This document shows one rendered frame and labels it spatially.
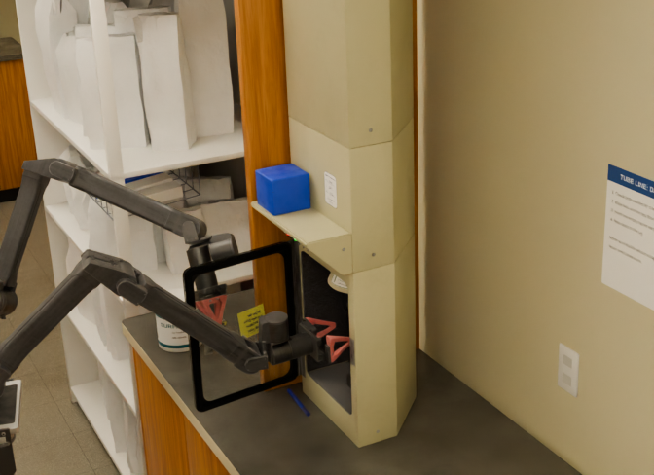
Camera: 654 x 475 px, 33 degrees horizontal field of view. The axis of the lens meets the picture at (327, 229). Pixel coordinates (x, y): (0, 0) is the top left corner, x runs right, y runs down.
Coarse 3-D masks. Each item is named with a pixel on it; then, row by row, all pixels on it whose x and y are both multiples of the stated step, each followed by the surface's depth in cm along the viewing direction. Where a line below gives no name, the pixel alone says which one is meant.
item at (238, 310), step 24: (240, 264) 276; (264, 264) 280; (216, 288) 275; (240, 288) 279; (264, 288) 283; (216, 312) 277; (240, 312) 281; (264, 312) 285; (216, 360) 281; (216, 384) 283; (240, 384) 287
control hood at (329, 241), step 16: (256, 208) 272; (288, 224) 260; (304, 224) 260; (320, 224) 259; (336, 224) 259; (304, 240) 250; (320, 240) 251; (336, 240) 252; (320, 256) 252; (336, 256) 253
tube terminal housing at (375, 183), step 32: (320, 160) 261; (352, 160) 247; (384, 160) 251; (320, 192) 264; (352, 192) 250; (384, 192) 254; (352, 224) 253; (384, 224) 257; (352, 256) 256; (384, 256) 260; (352, 288) 259; (384, 288) 263; (352, 320) 262; (384, 320) 266; (384, 352) 269; (352, 384) 270; (384, 384) 272; (416, 384) 295; (352, 416) 274; (384, 416) 275
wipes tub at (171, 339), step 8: (176, 296) 325; (160, 320) 323; (160, 328) 324; (168, 328) 322; (176, 328) 322; (160, 336) 325; (168, 336) 323; (176, 336) 322; (184, 336) 323; (160, 344) 327; (168, 344) 324; (176, 344) 323; (184, 344) 324
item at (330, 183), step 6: (324, 174) 260; (330, 174) 257; (324, 180) 261; (330, 180) 258; (330, 186) 259; (336, 186) 256; (330, 192) 259; (336, 192) 256; (330, 198) 260; (336, 198) 257; (330, 204) 261; (336, 204) 258
